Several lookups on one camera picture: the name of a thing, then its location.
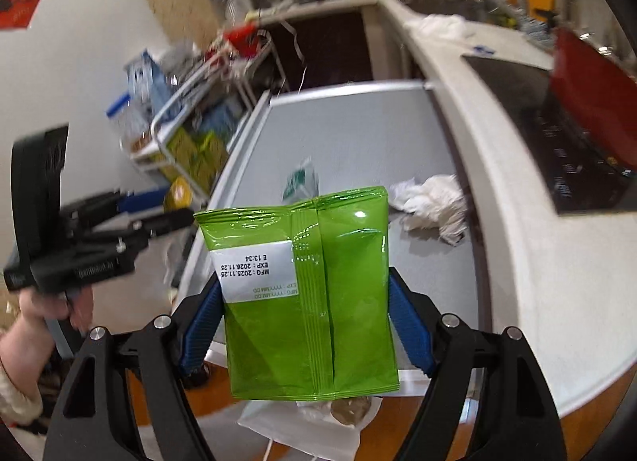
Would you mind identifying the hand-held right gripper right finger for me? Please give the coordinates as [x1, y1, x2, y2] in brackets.
[388, 267, 568, 461]

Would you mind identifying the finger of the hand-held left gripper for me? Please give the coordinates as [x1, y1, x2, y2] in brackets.
[74, 209, 195, 253]
[62, 189, 172, 225]

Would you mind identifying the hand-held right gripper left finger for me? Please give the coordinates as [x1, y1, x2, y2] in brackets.
[44, 287, 225, 461]

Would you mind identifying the green foil packet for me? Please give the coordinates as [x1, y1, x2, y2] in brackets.
[193, 186, 401, 401]

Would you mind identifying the white tissue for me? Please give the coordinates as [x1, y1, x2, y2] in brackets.
[388, 173, 469, 247]

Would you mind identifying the white paper bag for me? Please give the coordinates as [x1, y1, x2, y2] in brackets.
[238, 394, 381, 461]

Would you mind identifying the green white sachet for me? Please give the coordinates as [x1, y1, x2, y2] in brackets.
[281, 157, 320, 203]

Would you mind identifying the person's left forearm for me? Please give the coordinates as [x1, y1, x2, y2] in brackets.
[0, 326, 55, 434]

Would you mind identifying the person's left hand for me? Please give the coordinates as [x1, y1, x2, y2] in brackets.
[17, 287, 95, 342]

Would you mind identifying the yellow packet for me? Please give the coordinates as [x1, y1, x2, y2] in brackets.
[163, 177, 195, 213]

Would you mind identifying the green tea box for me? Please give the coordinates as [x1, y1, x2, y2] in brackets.
[196, 135, 230, 188]
[166, 130, 200, 176]

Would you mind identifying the plastic jar blue lid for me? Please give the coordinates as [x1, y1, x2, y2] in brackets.
[107, 95, 155, 156]

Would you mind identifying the white metal storage cart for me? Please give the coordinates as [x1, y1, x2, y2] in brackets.
[119, 30, 279, 193]

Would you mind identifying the blue white coffee bag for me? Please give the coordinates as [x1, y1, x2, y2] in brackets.
[123, 50, 167, 113]

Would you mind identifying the red box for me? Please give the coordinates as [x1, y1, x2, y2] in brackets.
[221, 25, 264, 56]

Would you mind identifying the dark red base cabinet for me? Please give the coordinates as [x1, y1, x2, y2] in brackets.
[269, 10, 374, 91]

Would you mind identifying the black induction cooktop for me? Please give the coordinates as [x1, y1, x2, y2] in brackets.
[460, 54, 637, 215]

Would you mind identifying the red cooking pot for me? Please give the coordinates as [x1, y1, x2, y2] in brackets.
[540, 25, 637, 168]

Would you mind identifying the white dishcloth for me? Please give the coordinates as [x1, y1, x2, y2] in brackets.
[403, 13, 473, 41]

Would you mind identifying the blue patterned bowl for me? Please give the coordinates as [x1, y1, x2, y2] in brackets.
[522, 23, 555, 46]

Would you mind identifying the steel sink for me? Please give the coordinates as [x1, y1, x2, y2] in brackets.
[398, 0, 488, 24]

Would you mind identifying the white power cable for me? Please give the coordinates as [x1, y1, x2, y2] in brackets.
[281, 20, 307, 94]

